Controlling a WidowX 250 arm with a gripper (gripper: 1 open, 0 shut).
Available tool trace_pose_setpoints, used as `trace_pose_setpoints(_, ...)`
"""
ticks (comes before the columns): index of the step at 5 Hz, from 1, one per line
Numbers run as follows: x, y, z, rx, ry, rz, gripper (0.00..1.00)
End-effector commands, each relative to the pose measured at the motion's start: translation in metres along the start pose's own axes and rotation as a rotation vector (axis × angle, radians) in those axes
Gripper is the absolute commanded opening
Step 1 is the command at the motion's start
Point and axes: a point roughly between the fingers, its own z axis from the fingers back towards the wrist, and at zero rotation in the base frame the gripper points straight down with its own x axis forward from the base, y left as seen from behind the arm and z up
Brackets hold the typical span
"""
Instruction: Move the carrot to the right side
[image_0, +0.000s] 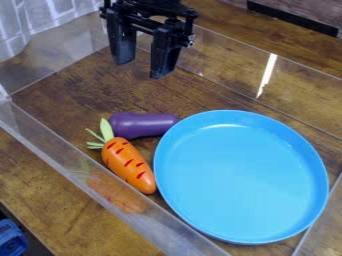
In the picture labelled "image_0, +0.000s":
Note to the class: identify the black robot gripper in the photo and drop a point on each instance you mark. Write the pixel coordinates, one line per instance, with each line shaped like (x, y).
(129, 16)

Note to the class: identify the purple toy eggplant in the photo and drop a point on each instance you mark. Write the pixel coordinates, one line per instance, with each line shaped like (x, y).
(133, 125)

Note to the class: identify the orange toy carrot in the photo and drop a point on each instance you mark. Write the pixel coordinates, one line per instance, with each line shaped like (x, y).
(124, 159)

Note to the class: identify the white patterned curtain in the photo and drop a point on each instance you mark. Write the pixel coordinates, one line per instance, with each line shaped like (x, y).
(27, 17)

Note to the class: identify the blue plastic plate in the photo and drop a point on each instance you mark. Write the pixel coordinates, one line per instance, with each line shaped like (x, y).
(241, 176)

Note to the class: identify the blue object at corner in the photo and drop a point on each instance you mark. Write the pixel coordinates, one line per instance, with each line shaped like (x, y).
(14, 243)

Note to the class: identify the clear acrylic enclosure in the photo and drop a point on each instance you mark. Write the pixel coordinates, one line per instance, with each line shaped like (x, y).
(62, 85)

